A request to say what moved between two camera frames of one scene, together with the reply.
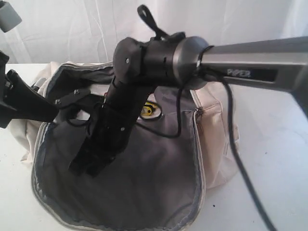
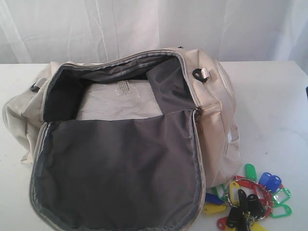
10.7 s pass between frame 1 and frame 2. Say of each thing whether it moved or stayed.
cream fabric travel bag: stayed
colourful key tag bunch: moved
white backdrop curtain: stayed
